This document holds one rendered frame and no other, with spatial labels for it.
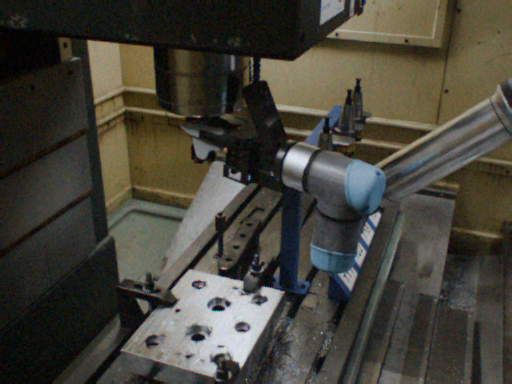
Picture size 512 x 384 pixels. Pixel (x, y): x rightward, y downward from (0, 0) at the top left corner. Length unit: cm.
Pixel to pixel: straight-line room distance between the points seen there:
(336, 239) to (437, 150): 22
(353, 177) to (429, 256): 109
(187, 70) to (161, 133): 141
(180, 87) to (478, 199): 135
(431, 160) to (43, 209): 87
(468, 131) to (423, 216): 109
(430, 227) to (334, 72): 60
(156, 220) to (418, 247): 105
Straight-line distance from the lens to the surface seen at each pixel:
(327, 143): 131
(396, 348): 157
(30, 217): 141
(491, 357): 174
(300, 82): 206
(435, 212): 206
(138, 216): 246
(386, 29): 196
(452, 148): 99
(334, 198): 90
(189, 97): 97
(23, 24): 106
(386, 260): 167
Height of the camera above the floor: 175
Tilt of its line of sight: 26 degrees down
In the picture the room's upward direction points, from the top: 1 degrees clockwise
